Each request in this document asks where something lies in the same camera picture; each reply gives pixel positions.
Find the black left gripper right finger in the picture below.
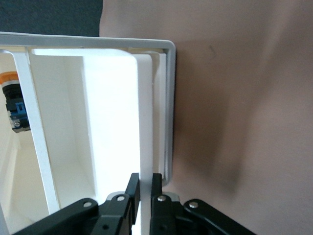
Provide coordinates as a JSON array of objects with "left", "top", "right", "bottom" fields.
[{"left": 149, "top": 173, "right": 257, "bottom": 235}]

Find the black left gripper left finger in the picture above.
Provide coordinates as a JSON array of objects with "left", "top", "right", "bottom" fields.
[{"left": 14, "top": 172, "right": 141, "bottom": 235}]

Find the cream plastic drawer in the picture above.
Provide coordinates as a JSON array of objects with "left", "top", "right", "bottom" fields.
[{"left": 0, "top": 47, "right": 169, "bottom": 235}]

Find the red emergency push button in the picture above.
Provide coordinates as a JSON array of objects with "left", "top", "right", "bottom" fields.
[{"left": 0, "top": 70, "right": 29, "bottom": 134}]

